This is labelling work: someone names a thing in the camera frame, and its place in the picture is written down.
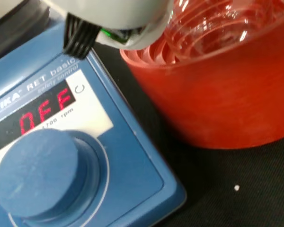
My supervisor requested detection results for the red flask support ring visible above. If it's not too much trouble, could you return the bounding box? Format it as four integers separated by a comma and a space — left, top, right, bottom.
119, 14, 284, 150

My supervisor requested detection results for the black bench cloth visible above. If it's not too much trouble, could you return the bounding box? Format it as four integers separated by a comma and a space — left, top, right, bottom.
91, 42, 284, 227

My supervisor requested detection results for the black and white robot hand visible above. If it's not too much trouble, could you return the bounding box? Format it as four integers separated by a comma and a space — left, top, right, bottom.
41, 0, 175, 59

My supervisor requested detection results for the heater with blue base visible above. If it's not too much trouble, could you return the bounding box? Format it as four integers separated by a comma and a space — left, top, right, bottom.
0, 0, 188, 227

